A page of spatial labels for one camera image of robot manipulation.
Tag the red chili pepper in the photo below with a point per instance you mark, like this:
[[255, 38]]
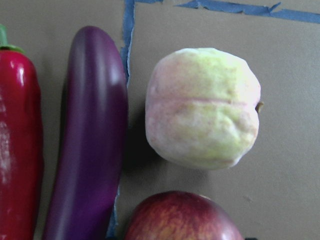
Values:
[[21, 143]]

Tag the pale green pink peach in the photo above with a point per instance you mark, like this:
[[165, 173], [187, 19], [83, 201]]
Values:
[[201, 108]]

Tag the purple eggplant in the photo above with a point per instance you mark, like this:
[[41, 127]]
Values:
[[96, 122]]

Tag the brown paper table cover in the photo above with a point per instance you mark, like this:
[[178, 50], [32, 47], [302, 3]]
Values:
[[273, 193]]

